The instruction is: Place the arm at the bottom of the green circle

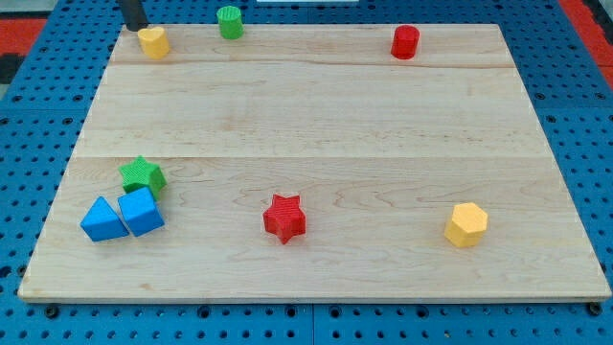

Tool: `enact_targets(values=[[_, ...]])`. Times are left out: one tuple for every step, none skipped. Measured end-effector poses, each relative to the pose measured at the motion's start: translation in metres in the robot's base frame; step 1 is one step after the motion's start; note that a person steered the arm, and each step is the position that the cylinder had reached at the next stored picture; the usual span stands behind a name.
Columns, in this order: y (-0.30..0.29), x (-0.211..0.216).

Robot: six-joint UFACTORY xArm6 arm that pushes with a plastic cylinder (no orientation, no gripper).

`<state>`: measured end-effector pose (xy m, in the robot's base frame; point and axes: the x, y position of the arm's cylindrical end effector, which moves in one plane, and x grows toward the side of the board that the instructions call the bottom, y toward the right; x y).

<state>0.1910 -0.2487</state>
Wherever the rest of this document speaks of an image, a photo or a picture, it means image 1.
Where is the blue cube block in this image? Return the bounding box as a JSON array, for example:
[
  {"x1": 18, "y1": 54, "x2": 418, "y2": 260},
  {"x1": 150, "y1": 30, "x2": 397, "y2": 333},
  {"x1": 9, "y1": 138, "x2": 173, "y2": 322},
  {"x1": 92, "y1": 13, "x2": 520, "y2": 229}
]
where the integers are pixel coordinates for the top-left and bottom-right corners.
[{"x1": 118, "y1": 187, "x2": 165, "y2": 237}]

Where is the yellow heart block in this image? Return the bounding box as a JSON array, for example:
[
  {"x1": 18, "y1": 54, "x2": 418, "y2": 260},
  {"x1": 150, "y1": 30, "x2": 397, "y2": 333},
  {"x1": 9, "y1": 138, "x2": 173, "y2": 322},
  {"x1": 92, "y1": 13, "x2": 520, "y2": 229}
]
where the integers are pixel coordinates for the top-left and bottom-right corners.
[{"x1": 137, "y1": 26, "x2": 170, "y2": 59}]

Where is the red cylinder block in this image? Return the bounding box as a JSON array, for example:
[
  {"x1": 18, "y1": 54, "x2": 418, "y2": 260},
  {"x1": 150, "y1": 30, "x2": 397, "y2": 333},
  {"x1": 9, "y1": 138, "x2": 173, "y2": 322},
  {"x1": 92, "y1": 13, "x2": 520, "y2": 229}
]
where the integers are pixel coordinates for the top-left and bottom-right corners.
[{"x1": 390, "y1": 25, "x2": 420, "y2": 59}]

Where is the blue triangle block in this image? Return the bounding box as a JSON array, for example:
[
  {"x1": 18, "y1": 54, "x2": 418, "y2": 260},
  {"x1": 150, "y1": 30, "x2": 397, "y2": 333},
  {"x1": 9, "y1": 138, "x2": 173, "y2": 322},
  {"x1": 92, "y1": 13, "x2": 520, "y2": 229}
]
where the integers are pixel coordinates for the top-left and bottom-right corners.
[{"x1": 79, "y1": 196, "x2": 129, "y2": 242}]

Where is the red star block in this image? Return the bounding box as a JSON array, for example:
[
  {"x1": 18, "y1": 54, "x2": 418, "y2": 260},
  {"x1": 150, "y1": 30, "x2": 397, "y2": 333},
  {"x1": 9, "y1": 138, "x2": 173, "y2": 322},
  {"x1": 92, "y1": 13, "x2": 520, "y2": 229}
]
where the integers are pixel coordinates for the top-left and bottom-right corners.
[{"x1": 262, "y1": 195, "x2": 307, "y2": 244}]

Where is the green cylinder block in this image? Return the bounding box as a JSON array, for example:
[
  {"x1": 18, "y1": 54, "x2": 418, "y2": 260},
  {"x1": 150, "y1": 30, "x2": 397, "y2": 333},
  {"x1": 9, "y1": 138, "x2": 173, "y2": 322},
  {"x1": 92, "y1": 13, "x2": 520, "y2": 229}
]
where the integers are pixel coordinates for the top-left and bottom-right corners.
[{"x1": 216, "y1": 6, "x2": 244, "y2": 40}]

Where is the yellow hexagon block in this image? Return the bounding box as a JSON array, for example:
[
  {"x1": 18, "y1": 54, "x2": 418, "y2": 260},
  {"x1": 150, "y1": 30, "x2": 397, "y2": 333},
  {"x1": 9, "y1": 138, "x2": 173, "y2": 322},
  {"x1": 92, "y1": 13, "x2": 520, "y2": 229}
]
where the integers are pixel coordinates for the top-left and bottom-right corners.
[{"x1": 443, "y1": 202, "x2": 488, "y2": 247}]

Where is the light wooden board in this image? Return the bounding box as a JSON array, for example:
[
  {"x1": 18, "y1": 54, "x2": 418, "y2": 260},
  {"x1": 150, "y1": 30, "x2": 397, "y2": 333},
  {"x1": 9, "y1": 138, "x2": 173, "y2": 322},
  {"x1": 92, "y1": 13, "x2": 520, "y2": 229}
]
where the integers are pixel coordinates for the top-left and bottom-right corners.
[{"x1": 18, "y1": 24, "x2": 611, "y2": 304}]

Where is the green star block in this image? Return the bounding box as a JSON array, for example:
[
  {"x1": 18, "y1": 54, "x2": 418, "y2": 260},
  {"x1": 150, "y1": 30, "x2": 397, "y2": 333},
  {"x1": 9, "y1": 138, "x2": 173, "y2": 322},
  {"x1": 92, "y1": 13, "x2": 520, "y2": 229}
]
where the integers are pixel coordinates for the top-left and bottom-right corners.
[{"x1": 119, "y1": 156, "x2": 167, "y2": 200}]

